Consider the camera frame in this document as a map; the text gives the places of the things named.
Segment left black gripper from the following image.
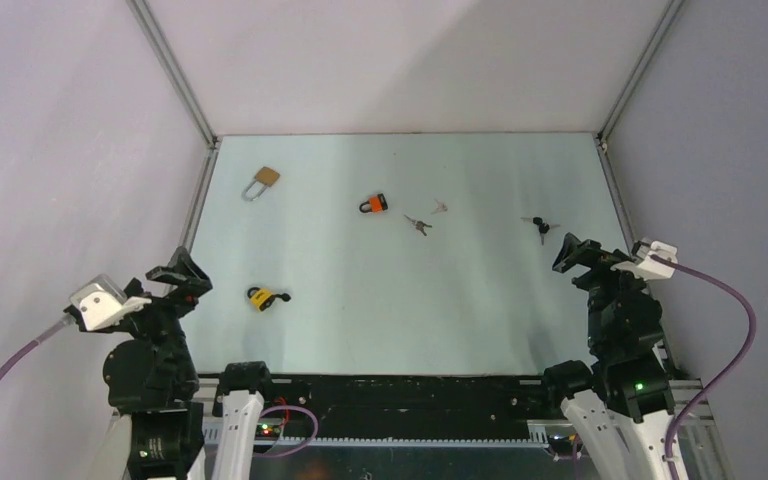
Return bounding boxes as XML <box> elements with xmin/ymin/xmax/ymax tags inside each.
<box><xmin>110</xmin><ymin>244</ymin><xmax>211</xmax><ymax>386</ymax></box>

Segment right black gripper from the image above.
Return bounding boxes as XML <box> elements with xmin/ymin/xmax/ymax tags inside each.
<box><xmin>551</xmin><ymin>231</ymin><xmax>648</xmax><ymax>349</ymax></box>

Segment yellow padlock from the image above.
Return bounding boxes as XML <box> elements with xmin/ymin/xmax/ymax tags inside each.
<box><xmin>246</xmin><ymin>286</ymin><xmax>275</xmax><ymax>312</ymax></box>

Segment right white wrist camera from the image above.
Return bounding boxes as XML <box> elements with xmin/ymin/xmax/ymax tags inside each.
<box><xmin>610</xmin><ymin>239</ymin><xmax>678</xmax><ymax>281</ymax></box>

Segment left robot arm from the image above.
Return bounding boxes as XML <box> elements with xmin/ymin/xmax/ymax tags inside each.
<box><xmin>65</xmin><ymin>246</ymin><xmax>212</xmax><ymax>479</ymax></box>

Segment orange black padlock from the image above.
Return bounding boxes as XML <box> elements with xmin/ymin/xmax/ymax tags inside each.
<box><xmin>358</xmin><ymin>193</ymin><xmax>389</xmax><ymax>214</ymax></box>

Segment aluminium frame post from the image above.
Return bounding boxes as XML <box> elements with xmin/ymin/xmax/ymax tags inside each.
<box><xmin>125</xmin><ymin>0</ymin><xmax>220</xmax><ymax>150</ymax></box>
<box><xmin>597</xmin><ymin>0</ymin><xmax>686</xmax><ymax>143</ymax></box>

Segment black headed key bunch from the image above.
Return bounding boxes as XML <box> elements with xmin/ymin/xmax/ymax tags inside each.
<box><xmin>521</xmin><ymin>216</ymin><xmax>560</xmax><ymax>246</ymax></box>

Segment controller board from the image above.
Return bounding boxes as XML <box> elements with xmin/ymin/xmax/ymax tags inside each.
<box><xmin>255</xmin><ymin>423</ymin><xmax>283</xmax><ymax>441</ymax></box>
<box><xmin>545</xmin><ymin>434</ymin><xmax>582</xmax><ymax>461</ymax></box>

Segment left controller board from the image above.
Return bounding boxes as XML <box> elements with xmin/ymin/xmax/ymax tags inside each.
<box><xmin>255</xmin><ymin>423</ymin><xmax>283</xmax><ymax>441</ymax></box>

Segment brass padlock long shackle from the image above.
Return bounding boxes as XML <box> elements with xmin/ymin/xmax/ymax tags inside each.
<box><xmin>241</xmin><ymin>166</ymin><xmax>281</xmax><ymax>202</ymax></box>

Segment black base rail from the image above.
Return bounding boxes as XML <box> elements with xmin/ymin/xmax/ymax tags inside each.
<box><xmin>211</xmin><ymin>374</ymin><xmax>624</xmax><ymax>442</ymax></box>

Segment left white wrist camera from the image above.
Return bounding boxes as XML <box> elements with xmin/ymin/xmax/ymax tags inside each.
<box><xmin>69</xmin><ymin>274</ymin><xmax>152</xmax><ymax>332</ymax></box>

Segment left aluminium frame post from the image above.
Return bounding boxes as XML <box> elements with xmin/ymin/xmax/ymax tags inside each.
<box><xmin>125</xmin><ymin>0</ymin><xmax>220</xmax><ymax>150</ymax></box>

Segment right controller board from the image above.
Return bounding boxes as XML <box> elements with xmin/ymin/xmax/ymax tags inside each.
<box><xmin>545</xmin><ymin>434</ymin><xmax>582</xmax><ymax>461</ymax></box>

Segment right aluminium frame post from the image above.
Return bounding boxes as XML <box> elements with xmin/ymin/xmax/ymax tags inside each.
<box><xmin>597</xmin><ymin>0</ymin><xmax>686</xmax><ymax>143</ymax></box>

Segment silver key bunch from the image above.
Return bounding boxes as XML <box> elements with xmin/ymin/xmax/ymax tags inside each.
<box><xmin>405</xmin><ymin>215</ymin><xmax>432</xmax><ymax>237</ymax></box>

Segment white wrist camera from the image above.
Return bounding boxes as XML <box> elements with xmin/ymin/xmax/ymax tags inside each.
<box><xmin>69</xmin><ymin>274</ymin><xmax>152</xmax><ymax>332</ymax></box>
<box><xmin>610</xmin><ymin>239</ymin><xmax>678</xmax><ymax>281</ymax></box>

